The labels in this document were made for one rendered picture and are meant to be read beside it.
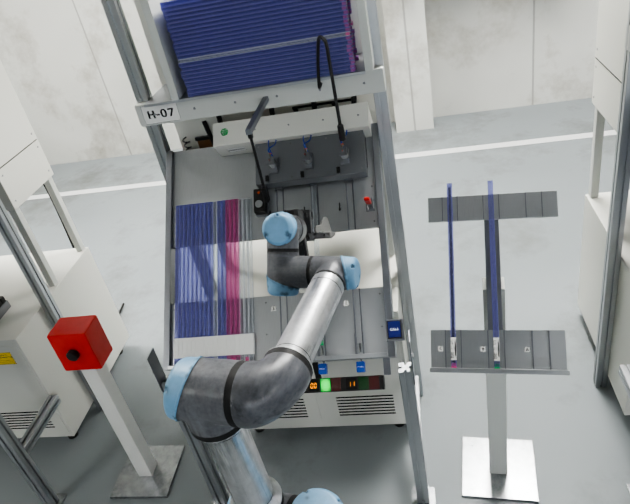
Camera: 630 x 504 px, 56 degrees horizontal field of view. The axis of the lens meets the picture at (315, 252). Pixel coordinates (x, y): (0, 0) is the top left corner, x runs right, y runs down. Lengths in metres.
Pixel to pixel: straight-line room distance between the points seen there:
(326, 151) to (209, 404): 0.98
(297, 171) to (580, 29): 3.63
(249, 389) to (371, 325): 0.75
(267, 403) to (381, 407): 1.32
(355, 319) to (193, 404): 0.76
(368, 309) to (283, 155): 0.54
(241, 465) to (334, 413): 1.18
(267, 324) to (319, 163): 0.51
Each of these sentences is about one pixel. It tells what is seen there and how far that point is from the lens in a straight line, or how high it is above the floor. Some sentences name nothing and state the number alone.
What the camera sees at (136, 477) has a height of 0.01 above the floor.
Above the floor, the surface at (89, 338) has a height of 0.75.
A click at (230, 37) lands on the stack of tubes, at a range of 1.77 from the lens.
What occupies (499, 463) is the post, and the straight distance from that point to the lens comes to 2.25.
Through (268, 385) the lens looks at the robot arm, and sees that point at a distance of 1.02.
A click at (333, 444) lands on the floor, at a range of 2.44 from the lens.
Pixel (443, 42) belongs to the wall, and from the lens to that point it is 4.98.
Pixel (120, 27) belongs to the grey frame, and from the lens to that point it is 1.94.
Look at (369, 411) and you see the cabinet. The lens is 2.33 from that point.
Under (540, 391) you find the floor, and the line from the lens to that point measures 2.57.
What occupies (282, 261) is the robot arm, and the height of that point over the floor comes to 1.16.
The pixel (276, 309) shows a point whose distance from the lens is 1.76.
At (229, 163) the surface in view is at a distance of 1.94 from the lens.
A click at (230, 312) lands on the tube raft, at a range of 1.80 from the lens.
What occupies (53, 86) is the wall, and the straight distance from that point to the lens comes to 5.95.
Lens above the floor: 1.87
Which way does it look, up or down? 32 degrees down
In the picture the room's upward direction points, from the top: 12 degrees counter-clockwise
